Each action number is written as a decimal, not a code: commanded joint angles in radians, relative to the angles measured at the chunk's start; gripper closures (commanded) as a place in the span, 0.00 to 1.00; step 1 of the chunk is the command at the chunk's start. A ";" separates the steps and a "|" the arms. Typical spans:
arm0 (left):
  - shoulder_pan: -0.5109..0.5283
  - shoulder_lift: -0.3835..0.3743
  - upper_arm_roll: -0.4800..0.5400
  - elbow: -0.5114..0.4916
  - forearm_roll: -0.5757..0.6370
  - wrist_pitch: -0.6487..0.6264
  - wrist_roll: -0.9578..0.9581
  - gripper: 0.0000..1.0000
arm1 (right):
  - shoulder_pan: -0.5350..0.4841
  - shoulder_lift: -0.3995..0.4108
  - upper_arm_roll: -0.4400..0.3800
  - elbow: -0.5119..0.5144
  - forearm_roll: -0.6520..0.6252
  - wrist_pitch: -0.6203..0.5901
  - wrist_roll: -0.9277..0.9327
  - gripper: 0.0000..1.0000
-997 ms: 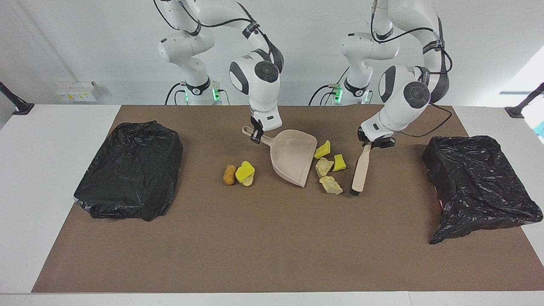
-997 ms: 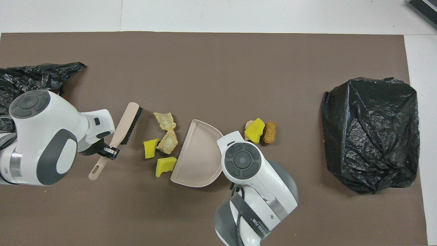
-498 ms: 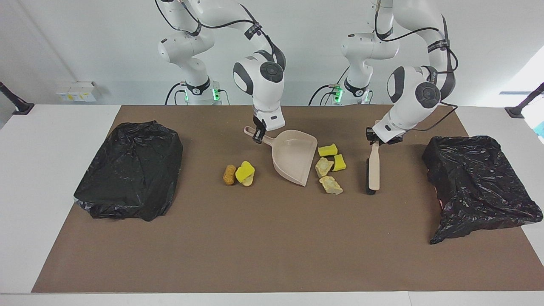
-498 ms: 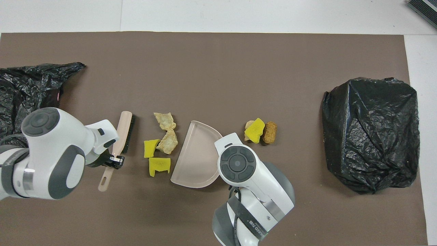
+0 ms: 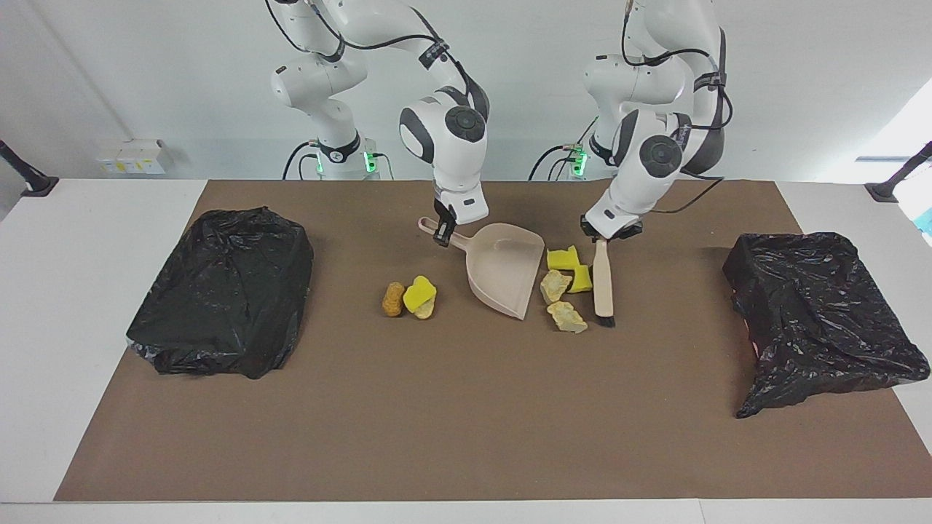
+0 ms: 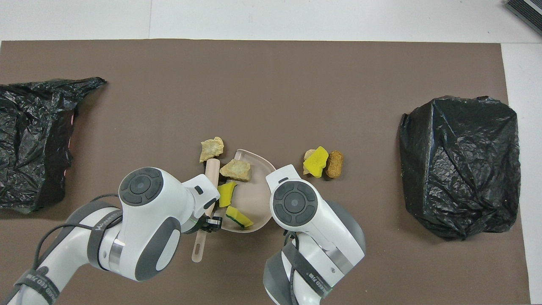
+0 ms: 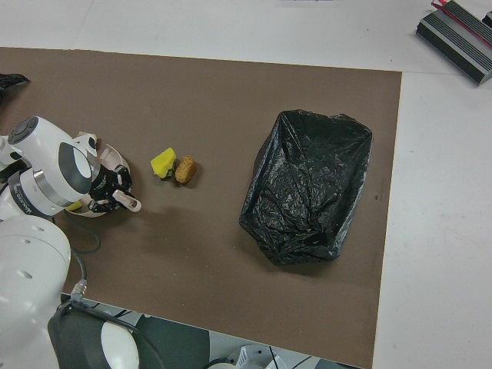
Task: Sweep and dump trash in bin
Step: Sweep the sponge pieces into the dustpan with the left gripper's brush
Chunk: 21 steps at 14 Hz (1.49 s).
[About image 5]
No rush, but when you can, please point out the beige hand brush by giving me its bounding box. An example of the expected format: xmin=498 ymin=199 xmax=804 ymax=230
xmin=592 ymin=239 xmax=616 ymax=328

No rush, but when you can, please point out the beige plastic dustpan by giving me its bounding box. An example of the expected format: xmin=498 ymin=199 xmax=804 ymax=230
xmin=418 ymin=216 xmax=545 ymax=321

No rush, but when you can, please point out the brown table mat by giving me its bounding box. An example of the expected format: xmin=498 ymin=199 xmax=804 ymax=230
xmin=55 ymin=180 xmax=932 ymax=503

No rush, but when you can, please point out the right black garbage bag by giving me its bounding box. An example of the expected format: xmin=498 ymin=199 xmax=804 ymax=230
xmin=722 ymin=231 xmax=931 ymax=419

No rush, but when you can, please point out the black garbage bag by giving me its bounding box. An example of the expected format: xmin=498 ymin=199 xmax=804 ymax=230
xmin=722 ymin=231 xmax=931 ymax=419
xmin=126 ymin=207 xmax=315 ymax=381

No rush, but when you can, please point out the left black garbage bag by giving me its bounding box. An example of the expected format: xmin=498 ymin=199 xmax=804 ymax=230
xmin=126 ymin=207 xmax=315 ymax=381

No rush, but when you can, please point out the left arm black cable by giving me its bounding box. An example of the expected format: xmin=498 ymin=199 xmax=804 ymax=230
xmin=620 ymin=0 xmax=734 ymax=215

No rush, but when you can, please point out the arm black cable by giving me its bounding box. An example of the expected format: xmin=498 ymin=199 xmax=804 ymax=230
xmin=264 ymin=0 xmax=490 ymax=121
xmin=620 ymin=0 xmax=734 ymax=215

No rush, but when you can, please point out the left base black cable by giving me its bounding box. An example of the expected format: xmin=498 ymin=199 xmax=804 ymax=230
xmin=528 ymin=116 xmax=599 ymax=181

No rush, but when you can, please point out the base black cable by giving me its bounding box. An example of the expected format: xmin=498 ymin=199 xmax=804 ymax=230
xmin=283 ymin=140 xmax=325 ymax=180
xmin=528 ymin=116 xmax=599 ymax=181

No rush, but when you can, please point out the right base black cable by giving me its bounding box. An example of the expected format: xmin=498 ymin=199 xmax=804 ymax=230
xmin=283 ymin=140 xmax=325 ymax=180

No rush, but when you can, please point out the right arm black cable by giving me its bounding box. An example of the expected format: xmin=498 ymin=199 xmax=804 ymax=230
xmin=264 ymin=0 xmax=490 ymax=121

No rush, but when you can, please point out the black camera stand clamp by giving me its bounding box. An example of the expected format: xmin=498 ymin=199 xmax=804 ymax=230
xmin=865 ymin=141 xmax=932 ymax=204
xmin=0 ymin=140 xmax=59 ymax=198

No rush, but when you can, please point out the white wall outlet box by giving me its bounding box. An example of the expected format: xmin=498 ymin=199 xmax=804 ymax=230
xmin=97 ymin=140 xmax=167 ymax=175

